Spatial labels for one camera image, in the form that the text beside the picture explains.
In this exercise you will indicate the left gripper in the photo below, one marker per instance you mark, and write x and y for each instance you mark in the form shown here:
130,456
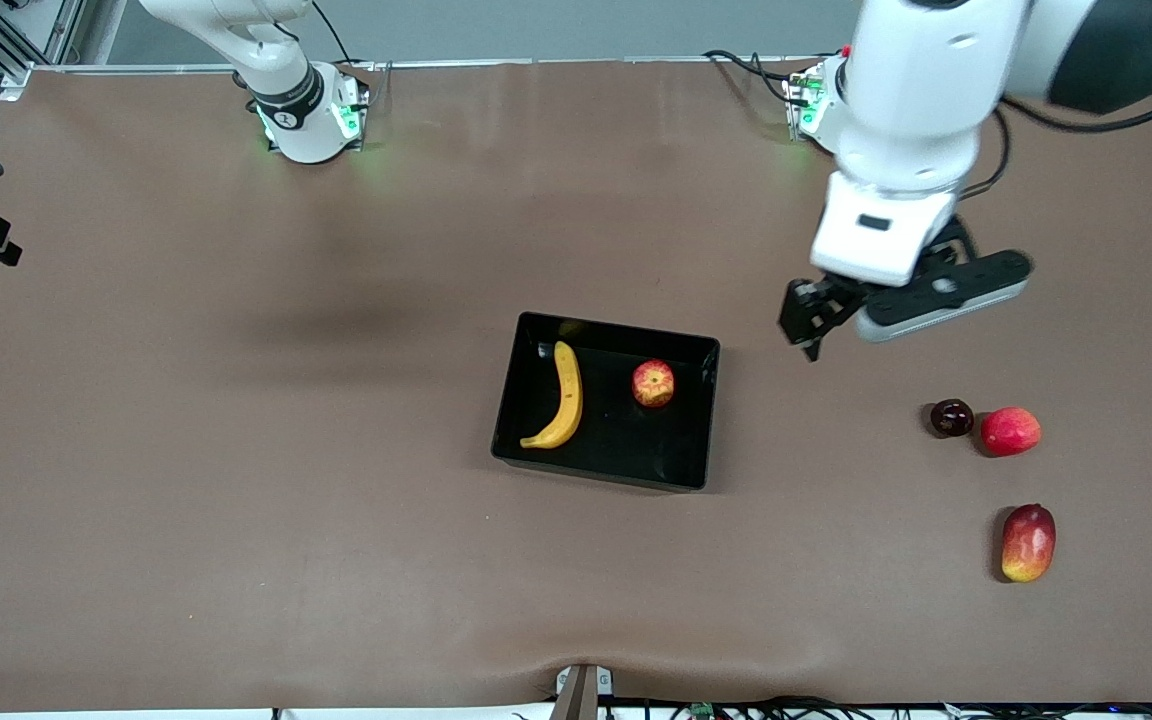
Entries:
808,307

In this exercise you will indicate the red yellow apple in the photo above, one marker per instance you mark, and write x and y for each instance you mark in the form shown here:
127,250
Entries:
654,384

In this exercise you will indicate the black plastic box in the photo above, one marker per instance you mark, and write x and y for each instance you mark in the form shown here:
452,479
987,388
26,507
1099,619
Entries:
616,450

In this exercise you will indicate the yellow banana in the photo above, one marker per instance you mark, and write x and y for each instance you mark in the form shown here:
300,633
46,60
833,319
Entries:
566,400

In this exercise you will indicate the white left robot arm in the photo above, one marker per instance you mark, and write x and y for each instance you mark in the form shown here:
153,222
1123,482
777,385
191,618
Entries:
926,90

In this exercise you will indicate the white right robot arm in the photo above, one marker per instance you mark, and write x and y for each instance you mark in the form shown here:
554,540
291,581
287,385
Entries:
301,125

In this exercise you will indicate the dark purple plum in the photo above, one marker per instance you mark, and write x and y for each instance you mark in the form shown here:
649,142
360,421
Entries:
952,417

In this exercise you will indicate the red peach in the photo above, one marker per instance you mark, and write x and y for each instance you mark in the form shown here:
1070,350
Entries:
1011,431

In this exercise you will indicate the red yellow mango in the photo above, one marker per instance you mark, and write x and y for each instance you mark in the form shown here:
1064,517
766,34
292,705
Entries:
1028,543

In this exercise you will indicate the metal table clamp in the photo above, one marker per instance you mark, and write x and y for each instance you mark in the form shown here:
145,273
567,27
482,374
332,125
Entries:
582,690

